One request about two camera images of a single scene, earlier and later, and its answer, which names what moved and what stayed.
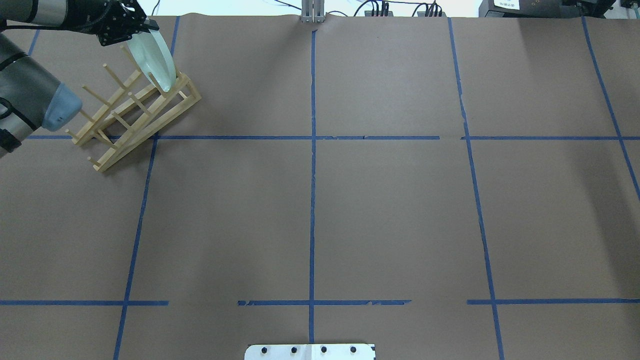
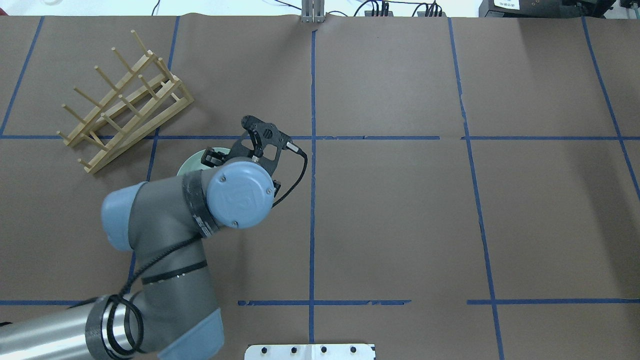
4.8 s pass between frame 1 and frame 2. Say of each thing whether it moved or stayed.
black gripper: moved
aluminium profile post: stayed
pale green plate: moved
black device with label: stayed
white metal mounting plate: stayed
